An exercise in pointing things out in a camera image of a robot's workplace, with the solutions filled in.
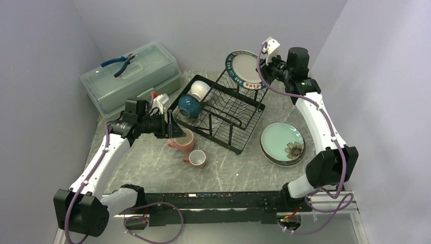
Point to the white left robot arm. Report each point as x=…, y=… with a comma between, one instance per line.
x=82, y=208

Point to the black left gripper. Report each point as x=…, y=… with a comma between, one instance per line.
x=170, y=129

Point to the green rimmed white plate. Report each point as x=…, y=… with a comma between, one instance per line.
x=241, y=66

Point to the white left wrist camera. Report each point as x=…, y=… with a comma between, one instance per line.
x=161, y=103

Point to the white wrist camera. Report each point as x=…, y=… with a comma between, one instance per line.
x=271, y=49
x=161, y=103

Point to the white ceramic bowl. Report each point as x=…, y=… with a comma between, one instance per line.
x=199, y=90

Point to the mint green flower plate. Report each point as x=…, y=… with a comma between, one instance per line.
x=279, y=134

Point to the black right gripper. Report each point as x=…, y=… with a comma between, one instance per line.
x=265, y=68

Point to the large pink mug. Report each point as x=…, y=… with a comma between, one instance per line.
x=184, y=144

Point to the black wire dish rack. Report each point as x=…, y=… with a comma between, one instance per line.
x=229, y=112

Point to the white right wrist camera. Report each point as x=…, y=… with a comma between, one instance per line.
x=271, y=49

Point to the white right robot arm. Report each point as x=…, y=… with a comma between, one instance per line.
x=335, y=160

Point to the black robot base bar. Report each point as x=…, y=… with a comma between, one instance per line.
x=265, y=207

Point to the small pink mug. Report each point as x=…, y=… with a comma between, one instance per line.
x=197, y=158

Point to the clear plastic storage box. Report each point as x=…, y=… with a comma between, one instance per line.
x=152, y=67

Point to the dark blue tan bowl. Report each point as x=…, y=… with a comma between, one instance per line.
x=188, y=106

